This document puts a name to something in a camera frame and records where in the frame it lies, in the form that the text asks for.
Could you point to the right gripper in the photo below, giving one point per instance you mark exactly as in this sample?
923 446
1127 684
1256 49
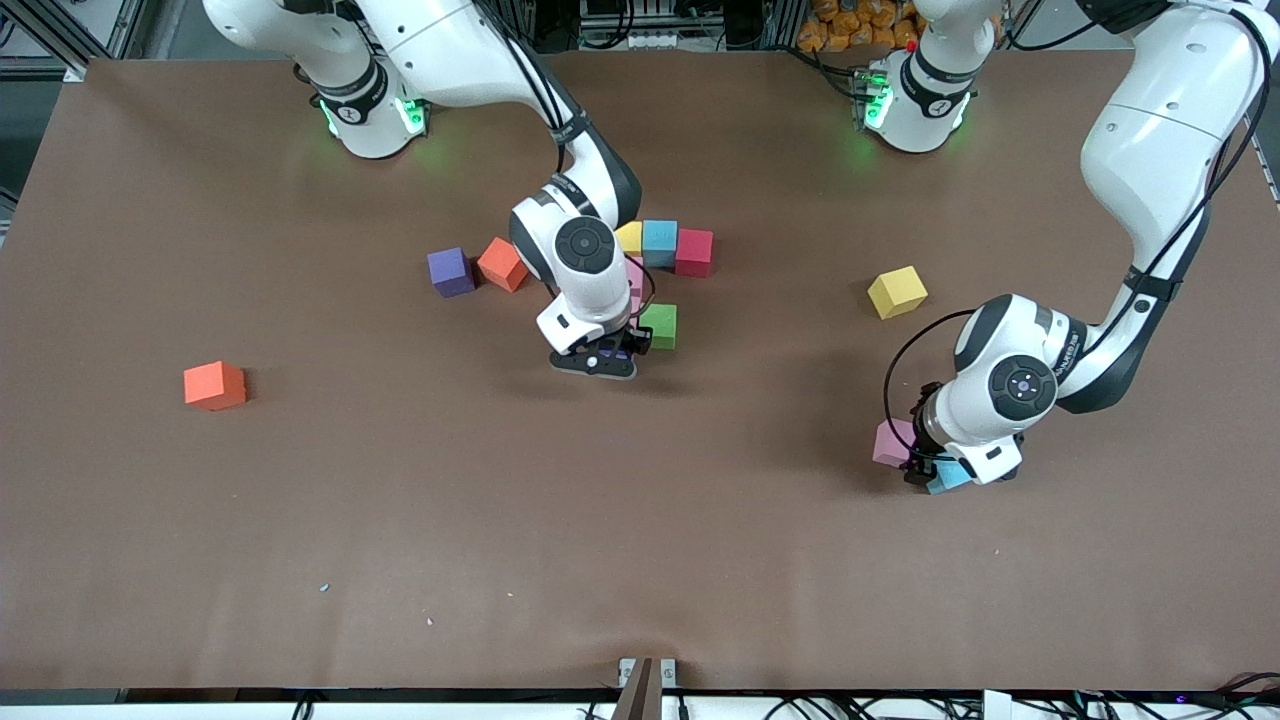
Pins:
636 341

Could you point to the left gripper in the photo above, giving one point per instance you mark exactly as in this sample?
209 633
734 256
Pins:
921 463

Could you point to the purple foam cube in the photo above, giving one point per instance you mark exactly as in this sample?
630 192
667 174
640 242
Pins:
612 352
450 272

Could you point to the blue foam cube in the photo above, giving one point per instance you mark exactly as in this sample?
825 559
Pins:
950 477
660 244

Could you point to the green foam cube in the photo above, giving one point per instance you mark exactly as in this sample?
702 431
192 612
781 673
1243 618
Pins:
660 326

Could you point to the yellow foam cube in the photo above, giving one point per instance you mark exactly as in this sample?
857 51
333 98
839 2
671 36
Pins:
631 237
897 293

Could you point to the orange foam cube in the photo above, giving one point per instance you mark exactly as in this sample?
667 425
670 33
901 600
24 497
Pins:
500 264
214 385

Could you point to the red foam cube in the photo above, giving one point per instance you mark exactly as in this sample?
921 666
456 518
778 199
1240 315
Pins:
695 253

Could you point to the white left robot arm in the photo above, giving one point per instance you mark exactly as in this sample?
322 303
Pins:
1160 130

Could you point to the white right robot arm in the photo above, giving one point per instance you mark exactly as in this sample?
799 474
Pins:
430 50

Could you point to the bag of orange fruit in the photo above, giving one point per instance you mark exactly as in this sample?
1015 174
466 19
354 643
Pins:
850 25

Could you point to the grey metal mount bracket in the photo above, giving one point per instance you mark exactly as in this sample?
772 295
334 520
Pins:
640 690

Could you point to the aluminium table edge rail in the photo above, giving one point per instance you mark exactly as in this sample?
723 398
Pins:
1265 170

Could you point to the aluminium frame post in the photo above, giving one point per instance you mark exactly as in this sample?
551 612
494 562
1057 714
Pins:
1240 40
50 40

